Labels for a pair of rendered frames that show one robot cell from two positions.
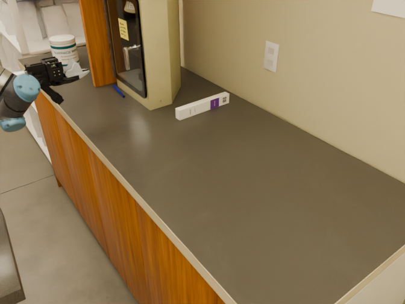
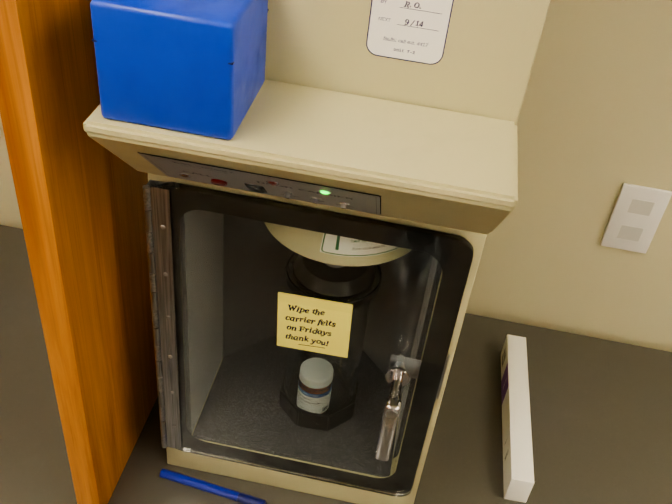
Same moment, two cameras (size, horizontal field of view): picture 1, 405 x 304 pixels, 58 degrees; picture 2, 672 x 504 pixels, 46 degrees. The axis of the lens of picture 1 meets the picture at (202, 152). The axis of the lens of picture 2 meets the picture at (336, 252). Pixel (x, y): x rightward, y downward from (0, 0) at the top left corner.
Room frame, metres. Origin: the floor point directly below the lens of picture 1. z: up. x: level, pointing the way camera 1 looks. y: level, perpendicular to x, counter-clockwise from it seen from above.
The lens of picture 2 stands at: (1.11, 0.74, 1.81)
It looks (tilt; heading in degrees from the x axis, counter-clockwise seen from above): 39 degrees down; 312
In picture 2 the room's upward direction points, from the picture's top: 7 degrees clockwise
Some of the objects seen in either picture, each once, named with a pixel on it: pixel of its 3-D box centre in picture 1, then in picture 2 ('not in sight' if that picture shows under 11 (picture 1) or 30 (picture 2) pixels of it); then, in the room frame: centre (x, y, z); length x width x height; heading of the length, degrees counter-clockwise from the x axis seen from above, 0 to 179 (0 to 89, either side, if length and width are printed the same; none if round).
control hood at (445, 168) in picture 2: not in sight; (306, 175); (1.49, 0.36, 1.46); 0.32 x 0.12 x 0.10; 36
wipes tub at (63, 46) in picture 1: (64, 51); not in sight; (1.94, 0.74, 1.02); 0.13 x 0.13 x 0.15
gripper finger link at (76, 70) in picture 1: (77, 70); not in sight; (1.26, 0.45, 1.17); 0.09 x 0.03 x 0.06; 124
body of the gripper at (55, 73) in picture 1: (45, 73); not in sight; (1.22, 0.55, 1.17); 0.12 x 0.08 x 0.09; 126
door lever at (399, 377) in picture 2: (130, 57); (390, 416); (1.41, 0.28, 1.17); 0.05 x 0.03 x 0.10; 126
